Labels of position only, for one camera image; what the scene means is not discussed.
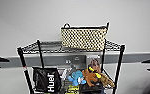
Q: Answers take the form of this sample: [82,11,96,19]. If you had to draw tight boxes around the pale woven basket white lining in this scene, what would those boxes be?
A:
[60,22,111,52]

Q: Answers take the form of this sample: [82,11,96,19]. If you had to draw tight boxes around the tan plush toy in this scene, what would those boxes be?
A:
[97,70,116,89]

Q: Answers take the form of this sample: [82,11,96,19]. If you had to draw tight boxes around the black Huel bag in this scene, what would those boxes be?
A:
[31,66,63,94]

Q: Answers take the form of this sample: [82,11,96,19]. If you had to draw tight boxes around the doll picture box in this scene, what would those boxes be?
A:
[88,57,102,73]

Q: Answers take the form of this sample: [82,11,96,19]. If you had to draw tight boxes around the grey printed box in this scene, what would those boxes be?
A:
[59,55,89,72]

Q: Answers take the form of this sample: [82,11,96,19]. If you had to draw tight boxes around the blue plush toy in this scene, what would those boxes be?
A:
[68,69,87,87]

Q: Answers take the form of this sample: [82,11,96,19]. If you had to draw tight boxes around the black wire shelf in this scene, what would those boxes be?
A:
[16,39,126,94]

